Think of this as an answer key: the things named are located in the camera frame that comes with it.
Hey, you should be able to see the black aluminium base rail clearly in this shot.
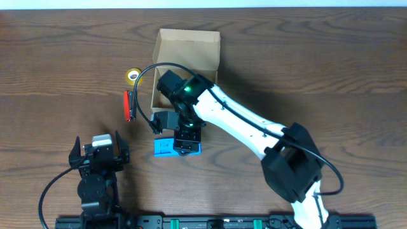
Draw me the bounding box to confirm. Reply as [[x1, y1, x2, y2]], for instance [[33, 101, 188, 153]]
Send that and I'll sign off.
[[55, 215, 378, 229]]

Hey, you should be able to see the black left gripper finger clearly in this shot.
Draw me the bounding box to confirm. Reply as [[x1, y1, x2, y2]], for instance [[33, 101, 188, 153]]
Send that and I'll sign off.
[[115, 131, 130, 163], [68, 136, 81, 168]]

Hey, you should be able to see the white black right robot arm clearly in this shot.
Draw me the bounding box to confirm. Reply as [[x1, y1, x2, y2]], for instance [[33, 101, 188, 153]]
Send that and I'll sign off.
[[153, 71, 329, 228]]

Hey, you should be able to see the blue plastic block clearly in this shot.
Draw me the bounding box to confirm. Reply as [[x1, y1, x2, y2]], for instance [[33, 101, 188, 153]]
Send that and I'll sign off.
[[154, 137, 202, 158]]

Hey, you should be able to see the yellow clear tape roll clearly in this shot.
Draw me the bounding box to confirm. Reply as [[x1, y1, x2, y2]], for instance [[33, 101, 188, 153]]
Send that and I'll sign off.
[[125, 68, 143, 86]]

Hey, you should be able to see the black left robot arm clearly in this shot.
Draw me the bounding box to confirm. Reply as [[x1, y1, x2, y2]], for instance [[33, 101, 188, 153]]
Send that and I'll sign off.
[[69, 132, 130, 229]]

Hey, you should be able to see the brown cardboard box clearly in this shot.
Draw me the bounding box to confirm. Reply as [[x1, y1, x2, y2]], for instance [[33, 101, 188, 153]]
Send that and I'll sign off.
[[151, 29, 221, 113]]

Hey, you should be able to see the red and black stapler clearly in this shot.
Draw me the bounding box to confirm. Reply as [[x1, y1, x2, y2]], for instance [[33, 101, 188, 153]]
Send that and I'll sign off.
[[123, 90, 136, 122]]

